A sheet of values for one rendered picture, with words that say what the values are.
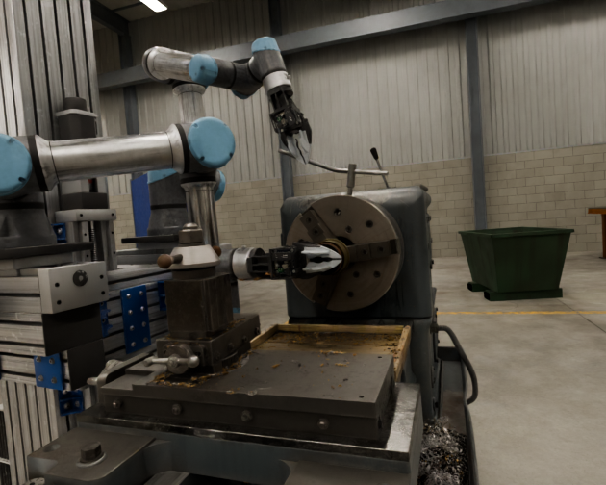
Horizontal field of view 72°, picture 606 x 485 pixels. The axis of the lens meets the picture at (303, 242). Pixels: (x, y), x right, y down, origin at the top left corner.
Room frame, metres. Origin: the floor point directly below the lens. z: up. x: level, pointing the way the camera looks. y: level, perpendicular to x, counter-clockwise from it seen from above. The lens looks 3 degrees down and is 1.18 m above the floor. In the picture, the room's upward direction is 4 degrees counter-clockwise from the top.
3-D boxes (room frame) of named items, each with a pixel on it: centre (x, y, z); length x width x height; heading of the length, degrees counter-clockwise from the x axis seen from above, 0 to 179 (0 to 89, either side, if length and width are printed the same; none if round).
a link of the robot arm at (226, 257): (1.04, 0.21, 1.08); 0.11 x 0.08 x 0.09; 69
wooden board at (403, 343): (0.91, -0.02, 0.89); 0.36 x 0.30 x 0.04; 71
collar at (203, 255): (0.61, 0.16, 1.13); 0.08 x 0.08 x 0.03
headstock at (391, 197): (1.54, -0.23, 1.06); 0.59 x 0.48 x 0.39; 161
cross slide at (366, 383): (0.59, 0.11, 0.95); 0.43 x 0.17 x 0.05; 71
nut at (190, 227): (0.61, 0.16, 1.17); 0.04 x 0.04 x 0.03
